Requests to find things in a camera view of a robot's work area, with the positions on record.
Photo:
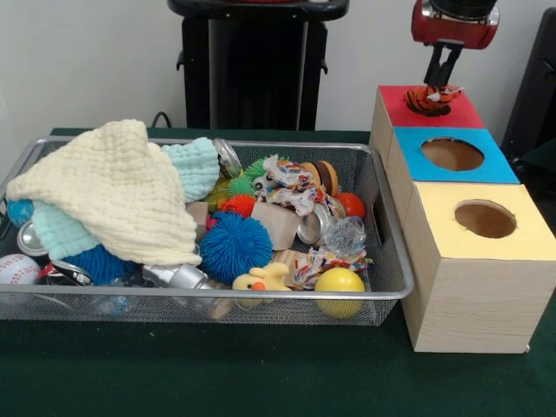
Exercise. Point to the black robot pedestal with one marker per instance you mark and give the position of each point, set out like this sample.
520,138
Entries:
260,65

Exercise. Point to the yellow ball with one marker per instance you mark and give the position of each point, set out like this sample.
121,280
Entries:
339,284

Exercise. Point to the shallow clear mesh bin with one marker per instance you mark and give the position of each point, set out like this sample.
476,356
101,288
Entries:
174,312

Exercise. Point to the red-orange ball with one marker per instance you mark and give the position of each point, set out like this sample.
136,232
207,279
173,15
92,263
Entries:
351,205

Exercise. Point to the yellow duck plush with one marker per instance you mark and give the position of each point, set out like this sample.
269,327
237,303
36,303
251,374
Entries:
258,281

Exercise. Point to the wooden three-hole sorting box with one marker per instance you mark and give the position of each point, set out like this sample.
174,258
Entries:
478,304

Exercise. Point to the blue spiky ball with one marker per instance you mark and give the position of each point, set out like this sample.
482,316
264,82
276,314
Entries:
102,265
234,247

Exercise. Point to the orange striped tiger plush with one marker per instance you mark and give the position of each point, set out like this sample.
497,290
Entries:
423,99

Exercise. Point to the cream muslin cloth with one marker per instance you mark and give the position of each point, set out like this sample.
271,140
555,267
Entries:
113,191

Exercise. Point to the blue globe ball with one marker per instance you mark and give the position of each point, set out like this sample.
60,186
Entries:
19,213

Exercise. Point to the black stand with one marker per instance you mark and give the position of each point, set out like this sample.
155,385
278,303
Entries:
534,87

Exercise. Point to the white baseball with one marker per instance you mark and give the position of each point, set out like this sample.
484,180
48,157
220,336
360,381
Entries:
17,269

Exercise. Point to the mint green cloth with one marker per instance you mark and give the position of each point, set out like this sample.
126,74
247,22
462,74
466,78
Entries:
61,234

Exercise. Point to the dark green tablecloth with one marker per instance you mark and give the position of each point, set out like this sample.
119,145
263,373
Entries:
545,156
260,373

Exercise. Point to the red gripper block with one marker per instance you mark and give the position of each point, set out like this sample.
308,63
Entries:
454,30

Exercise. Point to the silver plastic toy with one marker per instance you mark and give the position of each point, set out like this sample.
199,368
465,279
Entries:
182,276

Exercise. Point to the brown striped burger toy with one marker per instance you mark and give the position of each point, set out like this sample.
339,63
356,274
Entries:
323,174

